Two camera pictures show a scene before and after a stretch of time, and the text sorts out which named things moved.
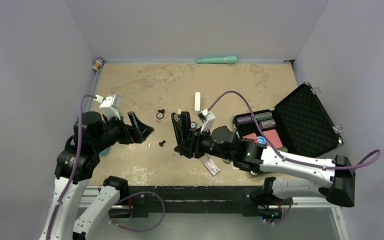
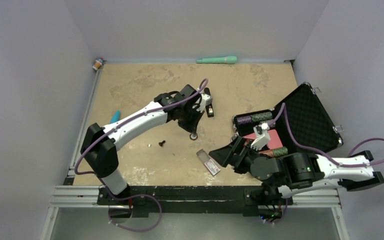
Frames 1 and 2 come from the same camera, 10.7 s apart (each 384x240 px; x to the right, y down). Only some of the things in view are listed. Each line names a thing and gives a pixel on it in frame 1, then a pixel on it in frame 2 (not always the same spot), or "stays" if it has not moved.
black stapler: x=181 y=123 -> x=209 y=108
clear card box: x=212 y=168 stays
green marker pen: x=226 y=60 stays
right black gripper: x=191 y=147 -> x=239 y=147
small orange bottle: x=97 y=65 stays
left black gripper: x=137 y=134 -> x=192 y=127
